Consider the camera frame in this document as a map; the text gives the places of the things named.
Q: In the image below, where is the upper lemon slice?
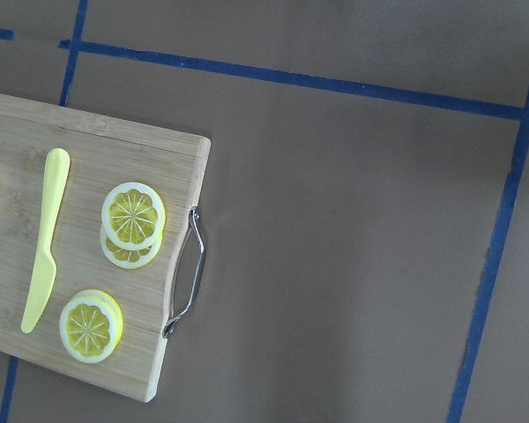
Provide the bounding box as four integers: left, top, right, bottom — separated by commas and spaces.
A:
101, 182, 166, 250

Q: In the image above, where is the lower lemon slice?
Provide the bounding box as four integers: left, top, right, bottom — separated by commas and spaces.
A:
100, 228, 162, 270

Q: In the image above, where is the yellow plastic knife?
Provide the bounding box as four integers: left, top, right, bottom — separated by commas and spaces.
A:
20, 148, 71, 334

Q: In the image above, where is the single lemon slice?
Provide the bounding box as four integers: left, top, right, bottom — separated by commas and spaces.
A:
59, 289, 123, 364

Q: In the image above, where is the wooden cutting board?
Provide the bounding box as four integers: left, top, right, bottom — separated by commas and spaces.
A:
0, 93, 211, 402

